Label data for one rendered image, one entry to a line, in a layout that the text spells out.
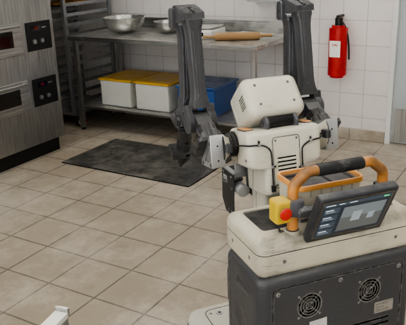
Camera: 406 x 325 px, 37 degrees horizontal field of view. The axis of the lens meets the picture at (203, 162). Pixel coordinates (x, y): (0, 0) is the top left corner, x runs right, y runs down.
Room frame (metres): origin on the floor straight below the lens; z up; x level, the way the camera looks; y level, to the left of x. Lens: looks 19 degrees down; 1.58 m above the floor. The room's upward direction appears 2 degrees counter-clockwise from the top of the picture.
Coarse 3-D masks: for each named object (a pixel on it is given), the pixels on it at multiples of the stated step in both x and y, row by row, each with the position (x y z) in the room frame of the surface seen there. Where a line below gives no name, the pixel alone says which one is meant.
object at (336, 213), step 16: (336, 192) 1.51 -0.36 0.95; (352, 192) 1.52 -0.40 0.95; (368, 192) 1.53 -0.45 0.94; (384, 192) 1.55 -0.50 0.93; (304, 208) 1.54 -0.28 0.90; (320, 208) 1.49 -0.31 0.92; (336, 208) 1.51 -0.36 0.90; (352, 208) 1.54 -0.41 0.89; (368, 208) 1.56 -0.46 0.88; (384, 208) 1.59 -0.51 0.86; (320, 224) 1.52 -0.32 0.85; (336, 224) 1.55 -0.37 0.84; (352, 224) 1.57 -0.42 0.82; (368, 224) 1.60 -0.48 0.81
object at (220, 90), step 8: (208, 80) 5.28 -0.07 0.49; (216, 80) 5.26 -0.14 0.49; (224, 80) 5.25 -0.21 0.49; (232, 80) 5.24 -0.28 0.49; (208, 88) 4.95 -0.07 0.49; (216, 88) 4.95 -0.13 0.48; (224, 88) 5.10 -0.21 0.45; (232, 88) 5.23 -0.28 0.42; (208, 96) 4.96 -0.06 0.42; (216, 96) 4.97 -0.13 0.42; (224, 96) 5.10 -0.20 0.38; (232, 96) 5.23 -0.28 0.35; (216, 104) 4.96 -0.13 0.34; (224, 104) 5.10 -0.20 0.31; (216, 112) 4.96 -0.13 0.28; (224, 112) 5.11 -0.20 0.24
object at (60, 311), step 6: (60, 306) 1.07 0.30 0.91; (54, 312) 1.06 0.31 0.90; (60, 312) 1.06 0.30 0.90; (66, 312) 1.06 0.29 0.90; (48, 318) 1.04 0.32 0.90; (54, 318) 1.04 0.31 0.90; (60, 318) 1.04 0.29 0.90; (66, 318) 1.05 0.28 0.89; (42, 324) 1.02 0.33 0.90; (48, 324) 1.02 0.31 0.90; (54, 324) 1.02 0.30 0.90; (60, 324) 1.03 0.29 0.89; (66, 324) 1.05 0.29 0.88
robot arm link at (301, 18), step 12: (288, 0) 2.29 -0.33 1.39; (300, 0) 2.30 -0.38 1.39; (288, 12) 2.28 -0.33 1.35; (300, 12) 2.24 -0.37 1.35; (300, 24) 2.23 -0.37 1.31; (300, 36) 2.23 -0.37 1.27; (300, 48) 2.23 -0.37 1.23; (300, 60) 2.22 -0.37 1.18; (312, 60) 2.22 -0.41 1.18; (300, 72) 2.22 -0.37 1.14; (312, 72) 2.22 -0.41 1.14; (300, 84) 2.22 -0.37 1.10; (312, 84) 2.21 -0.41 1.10
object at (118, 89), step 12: (120, 72) 5.78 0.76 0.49; (132, 72) 5.76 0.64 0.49; (144, 72) 5.74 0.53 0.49; (156, 72) 5.72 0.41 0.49; (108, 84) 5.51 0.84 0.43; (120, 84) 5.44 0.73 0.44; (132, 84) 5.41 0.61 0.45; (108, 96) 5.52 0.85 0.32; (120, 96) 5.44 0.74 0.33; (132, 96) 5.40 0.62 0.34
